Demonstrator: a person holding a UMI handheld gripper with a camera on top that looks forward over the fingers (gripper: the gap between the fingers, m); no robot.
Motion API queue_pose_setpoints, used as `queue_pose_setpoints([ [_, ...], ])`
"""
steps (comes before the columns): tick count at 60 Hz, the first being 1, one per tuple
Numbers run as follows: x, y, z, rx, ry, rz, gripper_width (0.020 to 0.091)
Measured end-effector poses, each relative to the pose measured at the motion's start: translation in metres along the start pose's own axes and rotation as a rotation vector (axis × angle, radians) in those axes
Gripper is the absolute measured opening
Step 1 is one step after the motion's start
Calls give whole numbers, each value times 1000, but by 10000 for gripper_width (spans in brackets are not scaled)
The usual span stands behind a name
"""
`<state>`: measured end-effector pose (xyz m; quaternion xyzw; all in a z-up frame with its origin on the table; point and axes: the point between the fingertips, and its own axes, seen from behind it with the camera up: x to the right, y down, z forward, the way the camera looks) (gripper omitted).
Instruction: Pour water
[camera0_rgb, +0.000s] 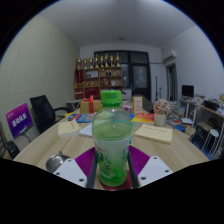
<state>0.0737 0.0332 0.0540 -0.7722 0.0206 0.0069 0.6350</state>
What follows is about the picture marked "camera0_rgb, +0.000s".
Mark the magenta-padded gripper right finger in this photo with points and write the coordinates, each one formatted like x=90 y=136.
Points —
x=154 y=170

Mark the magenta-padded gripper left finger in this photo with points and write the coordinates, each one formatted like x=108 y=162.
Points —
x=70 y=171

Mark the green drink bottle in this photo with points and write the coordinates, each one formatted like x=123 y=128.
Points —
x=111 y=140

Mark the small steel cup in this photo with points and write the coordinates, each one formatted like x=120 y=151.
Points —
x=53 y=163

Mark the flat round red coaster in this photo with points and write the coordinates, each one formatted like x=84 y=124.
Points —
x=126 y=186

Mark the pale yellow book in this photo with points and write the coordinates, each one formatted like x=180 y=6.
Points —
x=153 y=134
x=69 y=128

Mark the teal book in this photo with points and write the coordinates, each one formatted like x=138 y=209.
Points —
x=132 y=133

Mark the white paper sheet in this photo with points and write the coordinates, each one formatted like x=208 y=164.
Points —
x=86 y=130

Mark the orange book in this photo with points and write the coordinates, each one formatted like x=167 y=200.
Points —
x=143 y=118

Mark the blue flat box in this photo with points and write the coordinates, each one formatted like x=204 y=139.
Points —
x=80 y=117

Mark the potted pink flowers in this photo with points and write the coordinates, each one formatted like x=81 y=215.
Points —
x=161 y=108

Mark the black office chair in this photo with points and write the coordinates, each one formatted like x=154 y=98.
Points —
x=43 y=111

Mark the white round stool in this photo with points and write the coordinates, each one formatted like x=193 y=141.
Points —
x=210 y=136

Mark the beige standing box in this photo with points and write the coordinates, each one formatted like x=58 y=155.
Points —
x=137 y=105

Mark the yellow gift box red ribbon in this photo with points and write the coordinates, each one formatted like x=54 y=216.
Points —
x=90 y=106

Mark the small white side table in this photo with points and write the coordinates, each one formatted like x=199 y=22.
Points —
x=74 y=102

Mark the purple sign board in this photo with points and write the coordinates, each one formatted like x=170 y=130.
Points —
x=19 y=120

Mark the cluttered wooden desk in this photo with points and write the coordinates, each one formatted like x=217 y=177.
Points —
x=210 y=111

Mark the black computer monitor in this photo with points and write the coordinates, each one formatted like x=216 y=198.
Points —
x=188 y=91

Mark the wooden shelf unit with trophies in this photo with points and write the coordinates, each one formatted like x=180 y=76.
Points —
x=98 y=80

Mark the black framed glass door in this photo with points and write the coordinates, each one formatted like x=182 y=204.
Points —
x=140 y=75

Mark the white wall air conditioner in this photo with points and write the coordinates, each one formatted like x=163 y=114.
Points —
x=170 y=56

